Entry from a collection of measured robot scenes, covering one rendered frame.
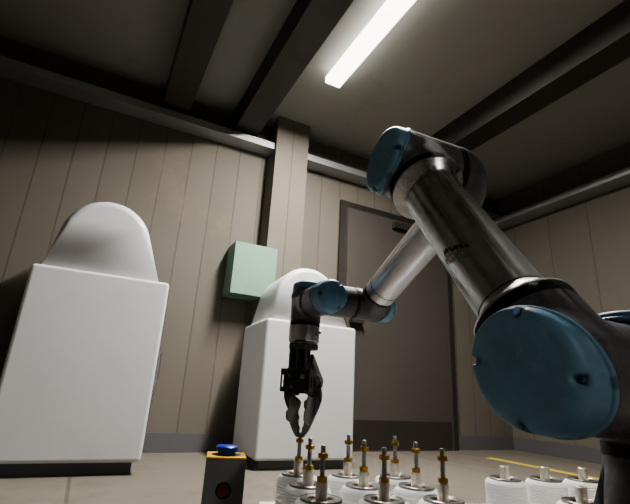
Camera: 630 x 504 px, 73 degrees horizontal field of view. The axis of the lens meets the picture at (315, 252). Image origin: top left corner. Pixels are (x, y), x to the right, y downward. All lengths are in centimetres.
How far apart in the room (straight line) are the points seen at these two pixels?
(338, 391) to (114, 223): 166
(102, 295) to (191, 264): 106
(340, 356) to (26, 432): 169
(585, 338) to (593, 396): 5
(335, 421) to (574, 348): 247
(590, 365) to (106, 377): 224
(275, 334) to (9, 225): 187
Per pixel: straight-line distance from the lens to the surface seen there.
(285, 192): 361
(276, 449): 270
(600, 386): 44
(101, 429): 246
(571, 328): 44
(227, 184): 368
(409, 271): 93
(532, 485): 134
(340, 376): 284
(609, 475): 59
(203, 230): 348
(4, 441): 248
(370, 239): 408
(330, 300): 95
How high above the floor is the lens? 43
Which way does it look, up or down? 18 degrees up
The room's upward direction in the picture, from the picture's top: 3 degrees clockwise
